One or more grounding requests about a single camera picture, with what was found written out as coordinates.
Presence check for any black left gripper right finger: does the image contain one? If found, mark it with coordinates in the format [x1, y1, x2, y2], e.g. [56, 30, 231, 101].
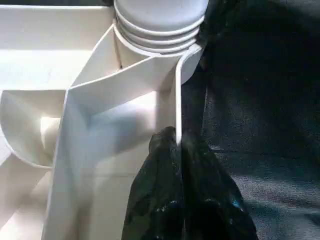
[179, 131, 259, 240]

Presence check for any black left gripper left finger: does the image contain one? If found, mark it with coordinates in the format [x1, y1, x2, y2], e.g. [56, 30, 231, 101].
[121, 127, 184, 240]

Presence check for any white plastic table top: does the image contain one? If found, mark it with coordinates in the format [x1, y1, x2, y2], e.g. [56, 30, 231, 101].
[0, 0, 208, 240]

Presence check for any white plastic table leg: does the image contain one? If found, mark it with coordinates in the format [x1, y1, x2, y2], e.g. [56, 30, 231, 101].
[113, 0, 210, 55]

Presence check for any black plastic mat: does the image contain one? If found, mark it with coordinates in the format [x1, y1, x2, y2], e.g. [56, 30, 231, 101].
[177, 0, 320, 240]

